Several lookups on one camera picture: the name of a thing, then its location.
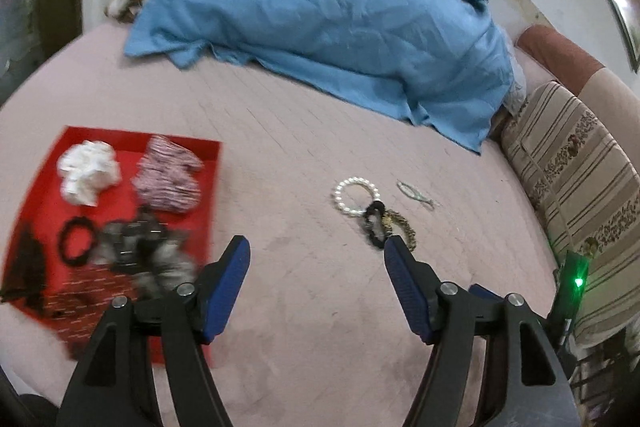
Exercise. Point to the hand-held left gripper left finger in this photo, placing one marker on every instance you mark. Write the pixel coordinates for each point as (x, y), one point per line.
(225, 287)

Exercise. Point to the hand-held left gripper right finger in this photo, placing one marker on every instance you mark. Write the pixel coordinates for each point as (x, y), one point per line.
(407, 282)

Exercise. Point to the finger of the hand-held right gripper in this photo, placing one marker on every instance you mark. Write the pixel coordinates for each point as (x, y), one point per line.
(485, 294)

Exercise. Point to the grey mesh scrunchie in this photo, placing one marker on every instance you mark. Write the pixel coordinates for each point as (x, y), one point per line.
(170, 262)

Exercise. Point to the small black scrunchie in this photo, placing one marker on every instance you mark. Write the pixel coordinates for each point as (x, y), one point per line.
(371, 227)

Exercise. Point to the red checkered scrunchie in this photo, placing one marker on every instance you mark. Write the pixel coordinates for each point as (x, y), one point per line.
(165, 177)

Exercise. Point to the dark red dotted scrunchie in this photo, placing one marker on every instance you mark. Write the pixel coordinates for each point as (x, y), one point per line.
(90, 302)

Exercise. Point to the white cherry print scrunchie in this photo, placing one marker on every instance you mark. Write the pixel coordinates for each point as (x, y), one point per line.
(87, 172)

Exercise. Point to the black lace hair clip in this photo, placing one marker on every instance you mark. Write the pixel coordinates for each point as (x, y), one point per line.
(25, 267)

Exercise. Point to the red tray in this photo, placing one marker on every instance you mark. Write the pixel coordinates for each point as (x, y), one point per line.
(40, 202)

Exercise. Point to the striped patterned pillow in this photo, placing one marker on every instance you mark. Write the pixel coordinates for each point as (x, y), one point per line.
(575, 172)

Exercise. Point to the white floral cloth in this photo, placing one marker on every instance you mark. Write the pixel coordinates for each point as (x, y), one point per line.
(515, 82)

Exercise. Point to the blue cloth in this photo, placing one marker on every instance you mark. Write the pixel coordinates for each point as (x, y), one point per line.
(325, 22)

